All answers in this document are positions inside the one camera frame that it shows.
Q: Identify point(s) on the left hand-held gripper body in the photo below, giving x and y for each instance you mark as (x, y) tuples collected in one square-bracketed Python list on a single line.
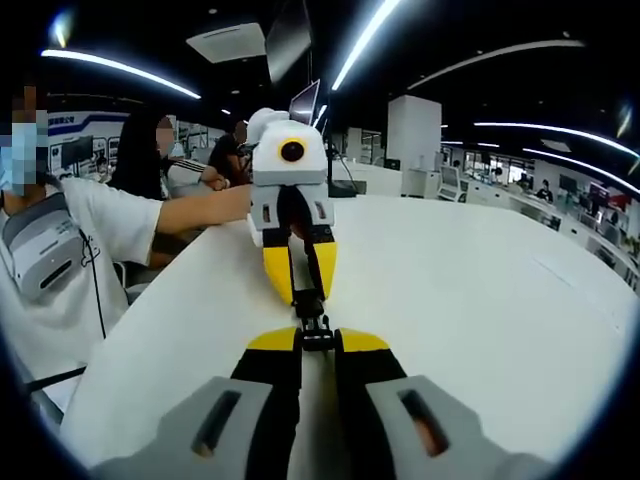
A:
[(272, 165)]

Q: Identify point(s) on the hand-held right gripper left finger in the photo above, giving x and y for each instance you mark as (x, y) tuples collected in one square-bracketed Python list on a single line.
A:
[(270, 370)]

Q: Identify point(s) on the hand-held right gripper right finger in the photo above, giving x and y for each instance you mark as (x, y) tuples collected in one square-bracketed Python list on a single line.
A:
[(370, 380)]

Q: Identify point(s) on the black plastic buckle socket part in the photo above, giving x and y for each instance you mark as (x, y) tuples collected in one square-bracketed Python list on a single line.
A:
[(306, 302)]

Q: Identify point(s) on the black plastic buckle pronged part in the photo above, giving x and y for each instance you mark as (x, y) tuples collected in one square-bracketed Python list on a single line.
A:
[(316, 341)]

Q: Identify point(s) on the tilted monitor on stand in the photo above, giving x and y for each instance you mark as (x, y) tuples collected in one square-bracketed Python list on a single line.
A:
[(305, 105)]

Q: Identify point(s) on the hanging dark panel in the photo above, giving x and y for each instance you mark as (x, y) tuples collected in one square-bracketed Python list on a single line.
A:
[(287, 40)]

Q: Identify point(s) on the ceiling air conditioner unit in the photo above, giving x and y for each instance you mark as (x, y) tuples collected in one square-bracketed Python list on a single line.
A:
[(225, 42)]

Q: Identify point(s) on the ceiling light strip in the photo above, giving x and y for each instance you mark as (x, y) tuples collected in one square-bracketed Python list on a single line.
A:
[(120, 70), (550, 132), (362, 42)]

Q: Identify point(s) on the person's white shirt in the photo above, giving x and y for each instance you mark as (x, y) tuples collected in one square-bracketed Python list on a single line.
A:
[(125, 235)]

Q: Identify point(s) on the white VR headset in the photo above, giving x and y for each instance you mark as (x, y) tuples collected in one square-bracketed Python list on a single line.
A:
[(42, 250)]

